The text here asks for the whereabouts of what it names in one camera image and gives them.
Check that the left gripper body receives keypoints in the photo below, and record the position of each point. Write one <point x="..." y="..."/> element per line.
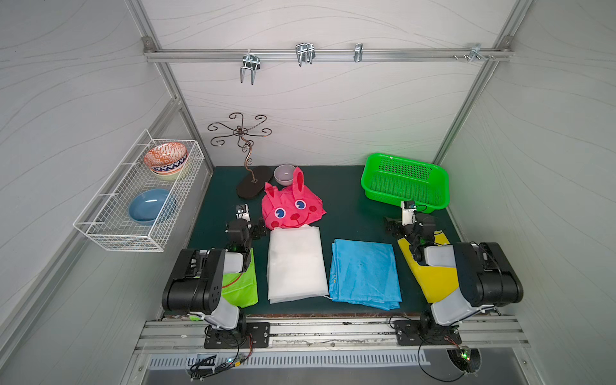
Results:
<point x="253" y="228"/>

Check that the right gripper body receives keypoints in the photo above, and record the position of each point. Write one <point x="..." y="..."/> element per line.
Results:
<point x="398" y="228"/>

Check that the lime green frog raincoat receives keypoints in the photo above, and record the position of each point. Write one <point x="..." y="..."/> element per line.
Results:
<point x="241" y="289"/>

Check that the pink bunny raincoat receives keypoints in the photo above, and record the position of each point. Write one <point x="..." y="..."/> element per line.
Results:
<point x="292" y="207"/>

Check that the white raincoat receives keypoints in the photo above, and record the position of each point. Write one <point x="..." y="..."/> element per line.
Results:
<point x="296" y="268"/>

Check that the green plastic basket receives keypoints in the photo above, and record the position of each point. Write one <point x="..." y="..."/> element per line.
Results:
<point x="393" y="180"/>

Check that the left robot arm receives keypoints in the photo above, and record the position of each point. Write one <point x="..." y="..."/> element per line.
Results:
<point x="215" y="285"/>

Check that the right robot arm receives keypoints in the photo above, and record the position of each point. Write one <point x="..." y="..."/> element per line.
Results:
<point x="458" y="280"/>

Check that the yellow folded raincoat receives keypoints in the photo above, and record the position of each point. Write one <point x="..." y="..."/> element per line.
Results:
<point x="436" y="283"/>

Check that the blue folded raincoat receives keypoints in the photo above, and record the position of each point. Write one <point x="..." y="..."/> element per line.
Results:
<point x="364" y="273"/>

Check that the brown metal jewelry stand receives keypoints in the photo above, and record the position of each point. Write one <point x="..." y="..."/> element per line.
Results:
<point x="257" y="176"/>

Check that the small purple bowl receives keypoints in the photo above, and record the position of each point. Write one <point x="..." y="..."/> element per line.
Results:
<point x="284" y="174"/>

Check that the blue bowl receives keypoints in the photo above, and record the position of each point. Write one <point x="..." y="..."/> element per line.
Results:
<point x="152" y="207"/>

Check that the orange patterned bowl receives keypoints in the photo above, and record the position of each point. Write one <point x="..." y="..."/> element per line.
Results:
<point x="167" y="158"/>

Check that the metal hook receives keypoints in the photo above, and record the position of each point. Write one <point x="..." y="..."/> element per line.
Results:
<point x="475" y="55"/>
<point x="251" y="64"/>
<point x="358" y="52"/>
<point x="305" y="53"/>

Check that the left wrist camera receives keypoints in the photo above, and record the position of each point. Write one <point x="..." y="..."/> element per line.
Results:
<point x="242" y="212"/>

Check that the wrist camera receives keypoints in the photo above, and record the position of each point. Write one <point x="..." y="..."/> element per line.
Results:
<point x="408" y="213"/>
<point x="242" y="212"/>

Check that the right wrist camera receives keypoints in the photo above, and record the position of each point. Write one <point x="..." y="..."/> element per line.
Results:
<point x="408" y="213"/>

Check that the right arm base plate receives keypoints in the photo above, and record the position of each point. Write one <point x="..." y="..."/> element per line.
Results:
<point x="415" y="333"/>

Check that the white wire wall basket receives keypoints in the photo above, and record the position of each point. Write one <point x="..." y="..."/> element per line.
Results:
<point x="105" y="219"/>

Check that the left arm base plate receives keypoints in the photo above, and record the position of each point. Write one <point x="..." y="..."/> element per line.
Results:
<point x="247" y="335"/>

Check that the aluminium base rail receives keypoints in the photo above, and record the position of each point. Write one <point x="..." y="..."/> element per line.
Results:
<point x="329" y="334"/>

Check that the aluminium top rail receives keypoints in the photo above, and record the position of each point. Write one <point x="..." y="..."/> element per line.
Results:
<point x="344" y="55"/>

